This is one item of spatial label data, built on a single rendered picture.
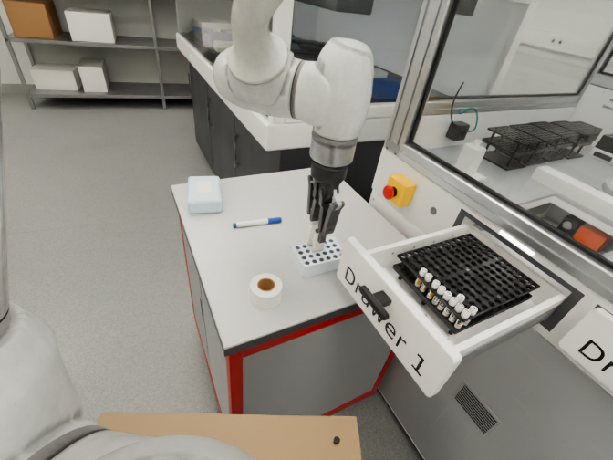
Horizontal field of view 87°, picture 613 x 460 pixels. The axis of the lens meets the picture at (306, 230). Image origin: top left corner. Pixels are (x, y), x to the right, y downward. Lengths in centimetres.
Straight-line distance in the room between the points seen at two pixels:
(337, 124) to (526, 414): 77
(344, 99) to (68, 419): 52
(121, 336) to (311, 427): 131
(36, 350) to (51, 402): 3
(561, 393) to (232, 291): 72
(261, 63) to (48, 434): 51
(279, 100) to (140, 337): 130
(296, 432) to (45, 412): 29
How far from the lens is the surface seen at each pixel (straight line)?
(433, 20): 95
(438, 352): 55
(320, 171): 65
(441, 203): 91
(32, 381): 27
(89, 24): 407
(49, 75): 434
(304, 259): 78
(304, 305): 73
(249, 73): 59
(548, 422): 96
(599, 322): 78
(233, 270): 79
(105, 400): 156
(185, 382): 151
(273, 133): 123
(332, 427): 49
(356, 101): 59
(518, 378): 95
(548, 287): 83
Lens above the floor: 132
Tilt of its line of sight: 37 degrees down
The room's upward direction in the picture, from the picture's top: 8 degrees clockwise
